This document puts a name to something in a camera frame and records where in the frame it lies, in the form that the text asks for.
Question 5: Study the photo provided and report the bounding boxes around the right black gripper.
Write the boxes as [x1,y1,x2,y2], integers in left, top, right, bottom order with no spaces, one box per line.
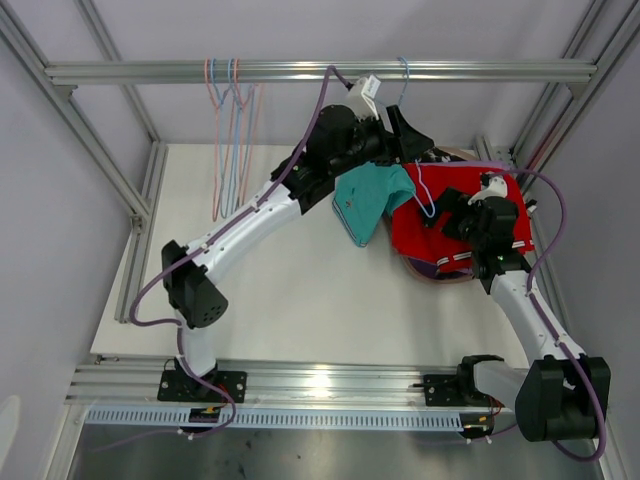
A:
[417,186,486,251]

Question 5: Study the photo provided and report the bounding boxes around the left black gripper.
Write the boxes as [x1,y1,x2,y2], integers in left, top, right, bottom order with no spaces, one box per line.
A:
[329,106,432,178]

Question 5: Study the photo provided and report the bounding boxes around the teal trousers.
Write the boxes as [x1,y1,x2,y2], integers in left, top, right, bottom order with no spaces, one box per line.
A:
[332,163,416,248]

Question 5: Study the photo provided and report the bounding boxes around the red trousers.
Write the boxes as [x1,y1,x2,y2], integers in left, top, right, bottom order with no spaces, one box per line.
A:
[391,162,534,279]

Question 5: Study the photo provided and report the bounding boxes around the lilac trousers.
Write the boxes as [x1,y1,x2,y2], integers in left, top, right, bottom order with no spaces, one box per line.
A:
[392,160,507,273]

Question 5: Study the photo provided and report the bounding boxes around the black white patterned trousers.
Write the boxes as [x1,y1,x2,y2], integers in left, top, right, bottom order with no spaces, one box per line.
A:
[419,146,475,163]

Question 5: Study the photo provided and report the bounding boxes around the pale blue wire hanger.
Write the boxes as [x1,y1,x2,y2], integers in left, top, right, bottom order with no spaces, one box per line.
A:
[384,55,437,219]

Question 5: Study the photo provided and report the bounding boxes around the light blue wire hanger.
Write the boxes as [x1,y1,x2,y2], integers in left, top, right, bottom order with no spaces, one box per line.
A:
[212,58,234,220]

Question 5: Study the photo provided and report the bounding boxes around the salmon pink wire hanger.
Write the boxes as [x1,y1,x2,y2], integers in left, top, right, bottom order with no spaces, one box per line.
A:
[232,59,262,209]

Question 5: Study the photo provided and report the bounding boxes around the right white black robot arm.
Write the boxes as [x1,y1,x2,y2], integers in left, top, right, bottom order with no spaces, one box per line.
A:
[435,187,611,447]

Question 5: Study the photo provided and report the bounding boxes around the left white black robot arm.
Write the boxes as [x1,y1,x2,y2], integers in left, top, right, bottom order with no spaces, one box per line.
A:
[161,105,435,401]

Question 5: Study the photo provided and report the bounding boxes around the translucent brown plastic basin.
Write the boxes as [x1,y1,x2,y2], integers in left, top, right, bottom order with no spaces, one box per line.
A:
[394,144,481,286]

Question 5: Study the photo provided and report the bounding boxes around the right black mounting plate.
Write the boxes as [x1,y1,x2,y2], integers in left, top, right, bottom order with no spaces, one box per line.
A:
[410,374,484,407]

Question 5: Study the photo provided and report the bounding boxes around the black mounting plate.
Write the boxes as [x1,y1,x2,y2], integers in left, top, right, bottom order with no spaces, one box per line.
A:
[157,370,248,404]
[410,374,484,407]

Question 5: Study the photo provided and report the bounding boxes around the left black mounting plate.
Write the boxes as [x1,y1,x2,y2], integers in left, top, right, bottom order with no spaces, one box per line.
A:
[157,370,248,404]

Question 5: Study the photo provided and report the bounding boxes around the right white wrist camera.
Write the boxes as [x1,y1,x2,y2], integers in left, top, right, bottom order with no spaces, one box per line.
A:
[467,172,508,206]

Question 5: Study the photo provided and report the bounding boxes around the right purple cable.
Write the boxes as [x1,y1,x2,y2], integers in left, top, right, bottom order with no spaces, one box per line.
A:
[464,167,609,461]

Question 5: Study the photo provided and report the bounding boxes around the purple cable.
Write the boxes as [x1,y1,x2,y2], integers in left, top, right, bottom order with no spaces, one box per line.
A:
[128,64,356,441]
[464,167,609,461]

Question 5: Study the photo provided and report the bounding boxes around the aluminium hanging rail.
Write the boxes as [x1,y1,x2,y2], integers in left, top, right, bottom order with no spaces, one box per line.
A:
[44,59,598,86]

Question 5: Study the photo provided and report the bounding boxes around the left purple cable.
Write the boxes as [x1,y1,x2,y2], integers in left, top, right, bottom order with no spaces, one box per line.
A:
[128,64,356,441]

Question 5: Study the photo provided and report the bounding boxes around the slotted grey cable duct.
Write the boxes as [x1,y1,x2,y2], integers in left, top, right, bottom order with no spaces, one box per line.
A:
[85,406,463,432]

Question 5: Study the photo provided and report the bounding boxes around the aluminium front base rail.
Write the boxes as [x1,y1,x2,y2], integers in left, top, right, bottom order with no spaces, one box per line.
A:
[65,357,456,410]

